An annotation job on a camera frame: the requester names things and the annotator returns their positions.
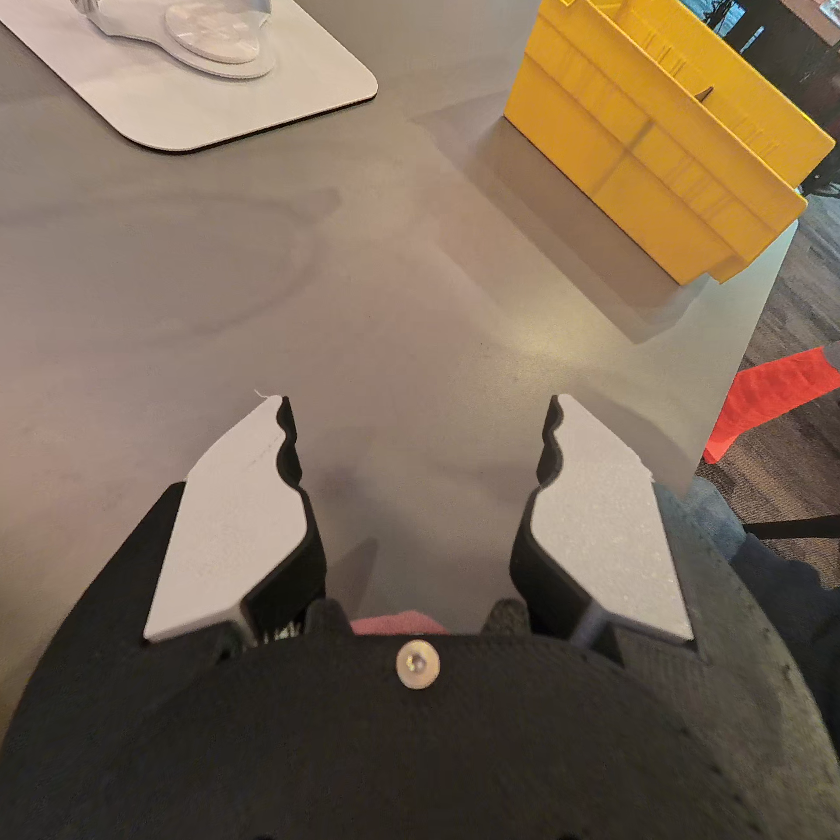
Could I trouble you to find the orange traffic cone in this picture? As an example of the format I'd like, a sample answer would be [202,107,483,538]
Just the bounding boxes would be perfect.
[702,346,840,465]

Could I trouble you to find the white stand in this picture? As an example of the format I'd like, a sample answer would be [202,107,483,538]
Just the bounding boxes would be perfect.
[0,0,379,156]

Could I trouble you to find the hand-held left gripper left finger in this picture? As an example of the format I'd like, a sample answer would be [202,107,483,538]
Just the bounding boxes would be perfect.
[142,394,328,647]

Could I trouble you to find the yellow plastic bin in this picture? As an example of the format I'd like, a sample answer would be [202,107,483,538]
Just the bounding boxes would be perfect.
[504,0,836,286]

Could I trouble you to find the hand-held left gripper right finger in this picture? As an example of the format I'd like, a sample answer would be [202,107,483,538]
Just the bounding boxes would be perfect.
[509,392,695,648]

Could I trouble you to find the person's blue jeans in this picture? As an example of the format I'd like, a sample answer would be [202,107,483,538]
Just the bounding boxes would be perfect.
[679,478,840,690]

